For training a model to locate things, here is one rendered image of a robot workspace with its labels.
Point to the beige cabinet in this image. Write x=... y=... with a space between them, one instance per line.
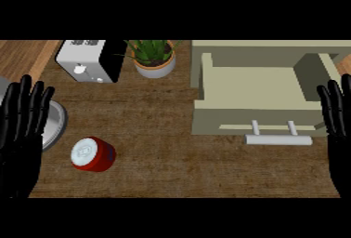
x=269 y=51

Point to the white toaster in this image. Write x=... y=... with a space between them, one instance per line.
x=92 y=60

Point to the red can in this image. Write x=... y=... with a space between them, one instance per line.
x=94 y=154

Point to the green potted plant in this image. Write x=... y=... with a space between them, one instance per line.
x=153 y=59

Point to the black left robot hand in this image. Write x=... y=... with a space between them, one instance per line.
x=18 y=139

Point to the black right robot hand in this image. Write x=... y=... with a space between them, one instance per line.
x=340 y=130

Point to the beige open drawer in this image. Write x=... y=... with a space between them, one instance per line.
x=260 y=96

